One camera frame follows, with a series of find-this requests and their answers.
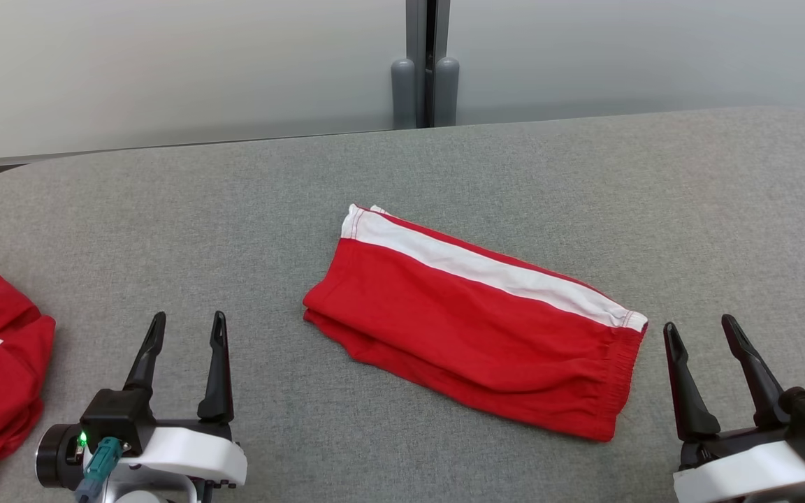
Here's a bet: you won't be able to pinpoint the grey cylindrical post foot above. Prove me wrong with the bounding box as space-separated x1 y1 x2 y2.
391 58 418 131
435 57 460 128

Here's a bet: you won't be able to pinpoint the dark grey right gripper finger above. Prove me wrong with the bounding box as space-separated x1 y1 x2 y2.
721 314 792 429
663 321 722 443

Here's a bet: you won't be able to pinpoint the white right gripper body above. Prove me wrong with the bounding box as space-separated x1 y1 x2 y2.
673 425 805 503

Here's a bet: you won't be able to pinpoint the grey partition base rail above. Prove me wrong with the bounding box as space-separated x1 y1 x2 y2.
0 129 393 170

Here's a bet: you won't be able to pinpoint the red shorts with white stripe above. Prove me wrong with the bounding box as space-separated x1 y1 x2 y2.
303 204 648 443

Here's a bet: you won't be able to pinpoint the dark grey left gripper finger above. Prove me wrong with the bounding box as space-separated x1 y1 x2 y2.
197 311 235 423
122 312 167 392

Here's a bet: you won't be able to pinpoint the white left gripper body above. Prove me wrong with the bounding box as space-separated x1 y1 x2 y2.
102 418 249 503

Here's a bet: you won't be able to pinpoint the grey metal partition post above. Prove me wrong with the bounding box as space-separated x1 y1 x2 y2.
406 0 452 129

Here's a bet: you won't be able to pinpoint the teal left camera connector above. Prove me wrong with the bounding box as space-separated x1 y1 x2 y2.
74 437 124 503

